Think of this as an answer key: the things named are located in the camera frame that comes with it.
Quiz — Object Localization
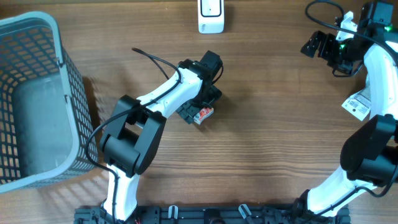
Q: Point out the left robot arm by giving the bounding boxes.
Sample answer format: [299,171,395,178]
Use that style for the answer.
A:
[99,50,224,223]

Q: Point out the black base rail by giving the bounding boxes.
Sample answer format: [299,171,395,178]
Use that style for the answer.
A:
[73,203,352,224]

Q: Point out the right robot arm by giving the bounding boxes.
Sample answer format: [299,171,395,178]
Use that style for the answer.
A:
[291,1,397,223]

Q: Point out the small red carton box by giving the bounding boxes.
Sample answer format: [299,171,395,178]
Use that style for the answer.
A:
[193,108,214,124]

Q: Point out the black red snack packet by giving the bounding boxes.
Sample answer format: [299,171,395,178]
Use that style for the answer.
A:
[341,82,371,121]

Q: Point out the grey plastic mesh basket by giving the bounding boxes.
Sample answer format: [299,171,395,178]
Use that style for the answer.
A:
[1,11,98,193]

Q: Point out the white barcode scanner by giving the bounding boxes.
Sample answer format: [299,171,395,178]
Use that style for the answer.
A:
[197,0,225,34]

